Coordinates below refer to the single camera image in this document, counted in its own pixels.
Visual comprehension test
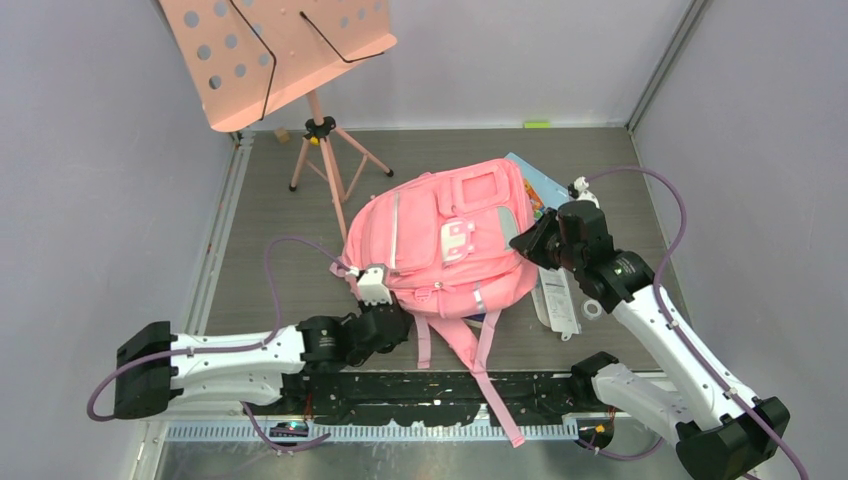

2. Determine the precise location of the small wooden block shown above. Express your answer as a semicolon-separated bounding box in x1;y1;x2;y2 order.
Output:
274;128;291;144

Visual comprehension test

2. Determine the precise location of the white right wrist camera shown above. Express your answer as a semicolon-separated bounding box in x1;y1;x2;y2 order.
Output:
567;176;600;208

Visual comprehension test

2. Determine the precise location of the pink student backpack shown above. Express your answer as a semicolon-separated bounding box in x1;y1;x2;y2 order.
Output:
331;158;538;447

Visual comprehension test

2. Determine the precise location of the white packaged toothbrush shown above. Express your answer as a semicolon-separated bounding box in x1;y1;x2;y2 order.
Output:
531;267;581;342

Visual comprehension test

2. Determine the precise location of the pink music stand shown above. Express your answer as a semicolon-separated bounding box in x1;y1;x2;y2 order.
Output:
159;0;397;234

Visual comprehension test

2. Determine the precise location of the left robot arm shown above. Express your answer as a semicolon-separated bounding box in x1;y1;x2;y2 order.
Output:
113;304;414;420

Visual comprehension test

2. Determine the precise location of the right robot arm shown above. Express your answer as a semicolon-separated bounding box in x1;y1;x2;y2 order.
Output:
509;200;790;479

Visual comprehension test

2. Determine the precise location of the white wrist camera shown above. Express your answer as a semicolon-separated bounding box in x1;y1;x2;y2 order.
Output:
344;264;393;307
567;176;600;208

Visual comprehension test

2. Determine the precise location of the yellow treehouse paperback book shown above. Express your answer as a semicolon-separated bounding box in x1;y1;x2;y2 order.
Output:
523;179;547;221

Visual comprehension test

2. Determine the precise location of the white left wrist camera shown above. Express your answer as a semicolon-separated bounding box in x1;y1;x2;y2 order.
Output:
344;264;393;307

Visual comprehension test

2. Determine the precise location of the green tape strip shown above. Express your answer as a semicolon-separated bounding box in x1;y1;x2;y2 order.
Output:
522;120;551;129

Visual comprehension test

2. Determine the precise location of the clear tape roll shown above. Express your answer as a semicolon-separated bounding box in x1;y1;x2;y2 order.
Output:
581;299;604;321

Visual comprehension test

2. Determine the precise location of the light blue thin notebook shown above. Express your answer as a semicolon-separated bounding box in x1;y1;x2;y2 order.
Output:
505;152;570;208

